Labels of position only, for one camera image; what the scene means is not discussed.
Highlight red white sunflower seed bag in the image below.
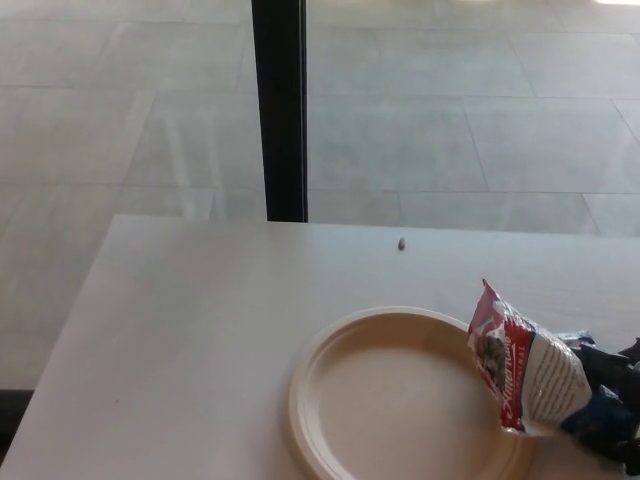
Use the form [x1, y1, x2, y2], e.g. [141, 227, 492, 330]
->
[465, 278, 632, 449]

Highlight black window frame post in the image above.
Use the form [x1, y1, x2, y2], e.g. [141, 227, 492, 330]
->
[251, 0, 310, 223]

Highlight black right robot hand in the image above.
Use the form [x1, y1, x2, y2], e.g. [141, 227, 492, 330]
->
[574, 336, 640, 467]

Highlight cream round disposable plate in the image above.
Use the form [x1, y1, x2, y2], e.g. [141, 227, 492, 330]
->
[288, 307, 539, 480]

